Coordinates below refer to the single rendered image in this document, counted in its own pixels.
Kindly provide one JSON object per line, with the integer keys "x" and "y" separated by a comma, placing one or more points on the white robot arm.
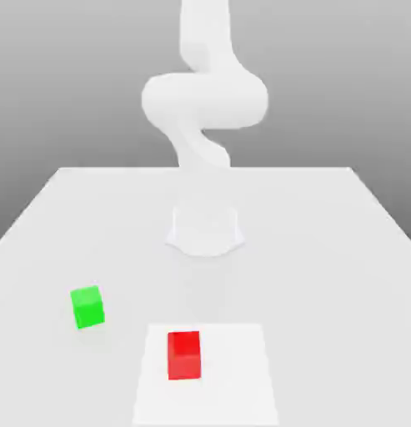
{"x": 205, "y": 100}

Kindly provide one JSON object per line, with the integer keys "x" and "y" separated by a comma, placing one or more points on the small green cube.
{"x": 87, "y": 308}

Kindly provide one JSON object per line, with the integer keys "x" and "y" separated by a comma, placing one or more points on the small red cube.
{"x": 184, "y": 355}

